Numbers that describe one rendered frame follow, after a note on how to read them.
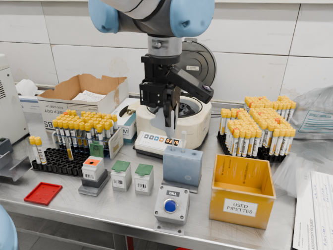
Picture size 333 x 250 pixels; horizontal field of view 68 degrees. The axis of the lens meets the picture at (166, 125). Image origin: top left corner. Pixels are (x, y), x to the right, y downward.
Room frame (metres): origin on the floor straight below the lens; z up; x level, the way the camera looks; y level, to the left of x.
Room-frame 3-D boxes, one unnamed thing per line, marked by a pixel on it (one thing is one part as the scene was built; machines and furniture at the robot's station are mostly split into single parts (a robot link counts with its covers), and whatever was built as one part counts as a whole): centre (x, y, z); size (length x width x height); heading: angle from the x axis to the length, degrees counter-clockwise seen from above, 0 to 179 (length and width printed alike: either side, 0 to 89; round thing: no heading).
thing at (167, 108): (0.53, -0.01, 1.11); 0.05 x 0.02 x 0.09; 162
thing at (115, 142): (0.71, 0.26, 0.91); 0.20 x 0.10 x 0.07; 77
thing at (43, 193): (0.49, 0.33, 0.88); 0.07 x 0.07 x 0.01; 77
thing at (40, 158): (0.62, 0.32, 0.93); 0.17 x 0.09 x 0.11; 77
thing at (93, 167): (0.53, 0.20, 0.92); 0.05 x 0.04 x 0.06; 165
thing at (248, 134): (0.63, -0.24, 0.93); 0.02 x 0.02 x 0.11
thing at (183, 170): (0.54, -0.04, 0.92); 0.10 x 0.07 x 0.10; 72
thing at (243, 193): (0.46, -0.18, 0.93); 0.13 x 0.13 x 0.10; 76
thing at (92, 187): (0.53, 0.20, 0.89); 0.09 x 0.05 x 0.04; 165
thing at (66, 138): (0.61, 0.29, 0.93); 0.01 x 0.01 x 0.10
